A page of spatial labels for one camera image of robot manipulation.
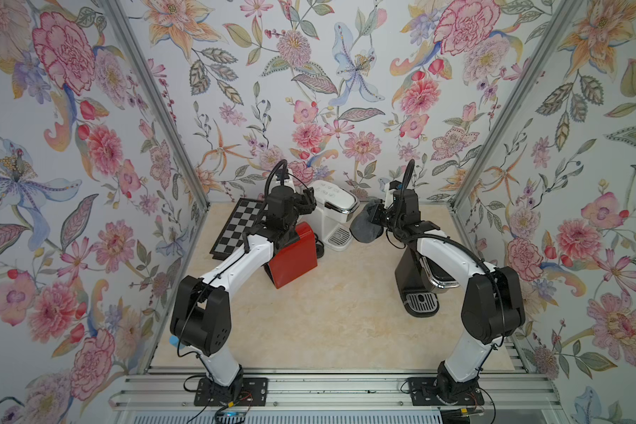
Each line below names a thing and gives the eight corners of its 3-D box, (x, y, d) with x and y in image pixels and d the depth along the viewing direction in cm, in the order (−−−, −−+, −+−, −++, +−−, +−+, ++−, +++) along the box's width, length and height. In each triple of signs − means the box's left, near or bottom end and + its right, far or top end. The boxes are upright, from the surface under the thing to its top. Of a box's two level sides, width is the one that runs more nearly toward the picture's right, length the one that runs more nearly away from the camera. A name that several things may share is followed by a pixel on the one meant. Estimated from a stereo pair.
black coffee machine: (403, 317, 90) (425, 284, 72) (394, 273, 101) (411, 235, 83) (436, 317, 90) (466, 285, 72) (423, 273, 101) (446, 235, 83)
